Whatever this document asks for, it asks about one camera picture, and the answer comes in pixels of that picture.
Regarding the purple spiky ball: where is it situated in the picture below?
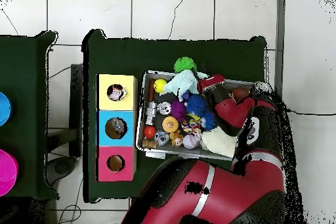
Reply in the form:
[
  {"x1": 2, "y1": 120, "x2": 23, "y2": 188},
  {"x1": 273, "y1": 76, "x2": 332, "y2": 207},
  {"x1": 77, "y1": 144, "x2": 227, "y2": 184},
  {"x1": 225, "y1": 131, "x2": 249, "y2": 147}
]
[{"x1": 170, "y1": 99, "x2": 187, "y2": 122}]

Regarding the colourful patterned cloth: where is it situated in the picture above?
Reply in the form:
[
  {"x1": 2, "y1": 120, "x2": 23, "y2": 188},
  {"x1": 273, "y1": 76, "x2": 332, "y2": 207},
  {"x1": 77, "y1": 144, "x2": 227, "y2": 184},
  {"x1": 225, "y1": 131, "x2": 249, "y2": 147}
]
[{"x1": 107, "y1": 83, "x2": 128, "y2": 102}]

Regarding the black cable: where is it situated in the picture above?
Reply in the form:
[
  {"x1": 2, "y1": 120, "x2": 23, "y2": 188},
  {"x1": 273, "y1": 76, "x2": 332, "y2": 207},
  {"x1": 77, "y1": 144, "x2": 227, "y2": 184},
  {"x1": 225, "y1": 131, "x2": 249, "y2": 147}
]
[{"x1": 287, "y1": 108, "x2": 336, "y2": 116}]

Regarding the light teal cloth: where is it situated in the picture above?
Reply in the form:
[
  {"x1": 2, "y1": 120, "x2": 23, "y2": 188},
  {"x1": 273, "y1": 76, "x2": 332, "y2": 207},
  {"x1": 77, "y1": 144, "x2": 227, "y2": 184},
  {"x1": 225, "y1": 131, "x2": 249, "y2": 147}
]
[{"x1": 161, "y1": 69, "x2": 209, "y2": 102}]

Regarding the dark green table cloth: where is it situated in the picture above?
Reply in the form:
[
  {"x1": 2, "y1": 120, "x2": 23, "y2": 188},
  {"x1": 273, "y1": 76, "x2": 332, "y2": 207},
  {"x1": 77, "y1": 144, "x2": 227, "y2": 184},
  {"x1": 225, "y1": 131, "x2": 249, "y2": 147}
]
[
  {"x1": 0, "y1": 30, "x2": 59, "y2": 200},
  {"x1": 82, "y1": 29, "x2": 268, "y2": 205}
]

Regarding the grey stand base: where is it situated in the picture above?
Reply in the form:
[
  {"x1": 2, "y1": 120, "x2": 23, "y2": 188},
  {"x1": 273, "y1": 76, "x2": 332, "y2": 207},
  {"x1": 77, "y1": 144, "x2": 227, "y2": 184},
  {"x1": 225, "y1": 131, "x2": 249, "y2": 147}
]
[{"x1": 45, "y1": 155, "x2": 77, "y2": 185}]

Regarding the white baseball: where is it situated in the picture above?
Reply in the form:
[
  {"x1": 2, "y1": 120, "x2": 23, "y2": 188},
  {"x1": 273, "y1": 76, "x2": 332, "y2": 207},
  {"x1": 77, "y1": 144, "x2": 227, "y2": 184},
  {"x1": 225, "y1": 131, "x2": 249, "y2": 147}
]
[{"x1": 182, "y1": 134, "x2": 199, "y2": 150}]

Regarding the wooden box with three holes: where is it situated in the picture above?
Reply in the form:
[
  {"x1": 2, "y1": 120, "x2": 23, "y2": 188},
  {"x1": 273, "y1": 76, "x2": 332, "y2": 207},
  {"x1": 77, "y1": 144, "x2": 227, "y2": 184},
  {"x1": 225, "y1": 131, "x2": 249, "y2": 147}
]
[{"x1": 95, "y1": 73, "x2": 138, "y2": 183}]

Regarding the blue puffer ball with eyes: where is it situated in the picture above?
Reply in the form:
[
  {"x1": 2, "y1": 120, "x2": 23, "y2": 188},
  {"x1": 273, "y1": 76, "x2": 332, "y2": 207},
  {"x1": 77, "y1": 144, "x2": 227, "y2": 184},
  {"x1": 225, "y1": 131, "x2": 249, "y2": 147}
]
[{"x1": 199, "y1": 110, "x2": 217, "y2": 131}]

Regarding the yellow ball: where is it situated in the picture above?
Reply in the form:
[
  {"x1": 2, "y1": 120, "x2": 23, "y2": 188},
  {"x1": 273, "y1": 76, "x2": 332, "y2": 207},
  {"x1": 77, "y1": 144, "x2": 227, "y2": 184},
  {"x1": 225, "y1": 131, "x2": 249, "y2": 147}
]
[{"x1": 153, "y1": 78, "x2": 168, "y2": 94}]

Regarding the magenta round bowl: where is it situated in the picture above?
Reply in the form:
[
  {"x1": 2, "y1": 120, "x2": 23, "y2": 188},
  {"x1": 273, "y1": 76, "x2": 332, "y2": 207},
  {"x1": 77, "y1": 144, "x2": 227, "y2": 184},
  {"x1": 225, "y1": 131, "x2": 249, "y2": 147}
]
[{"x1": 0, "y1": 148, "x2": 19, "y2": 197}]

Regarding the blue round bowl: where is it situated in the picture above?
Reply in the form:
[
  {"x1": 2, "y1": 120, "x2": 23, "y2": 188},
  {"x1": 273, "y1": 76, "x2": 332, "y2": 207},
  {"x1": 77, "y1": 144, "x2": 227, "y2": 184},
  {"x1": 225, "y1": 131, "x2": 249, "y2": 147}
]
[{"x1": 0, "y1": 91, "x2": 13, "y2": 127}]

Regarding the green spiky puffer ball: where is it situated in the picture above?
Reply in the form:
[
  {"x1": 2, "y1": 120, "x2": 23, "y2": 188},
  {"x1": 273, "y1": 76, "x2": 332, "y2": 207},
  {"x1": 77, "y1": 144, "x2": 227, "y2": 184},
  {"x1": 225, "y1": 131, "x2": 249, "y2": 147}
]
[{"x1": 173, "y1": 56, "x2": 198, "y2": 74}]

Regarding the grey wire mesh bin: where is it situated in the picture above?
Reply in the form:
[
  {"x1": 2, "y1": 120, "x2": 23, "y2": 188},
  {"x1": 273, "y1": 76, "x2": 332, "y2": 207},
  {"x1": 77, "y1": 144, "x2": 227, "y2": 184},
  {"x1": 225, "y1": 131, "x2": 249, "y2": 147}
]
[{"x1": 136, "y1": 70, "x2": 274, "y2": 162}]

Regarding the cream knitted cloth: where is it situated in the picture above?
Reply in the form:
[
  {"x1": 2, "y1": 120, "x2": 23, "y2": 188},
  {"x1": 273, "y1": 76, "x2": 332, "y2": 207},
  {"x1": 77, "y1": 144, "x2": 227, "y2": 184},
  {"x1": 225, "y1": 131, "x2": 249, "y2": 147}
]
[{"x1": 200, "y1": 126, "x2": 238, "y2": 158}]

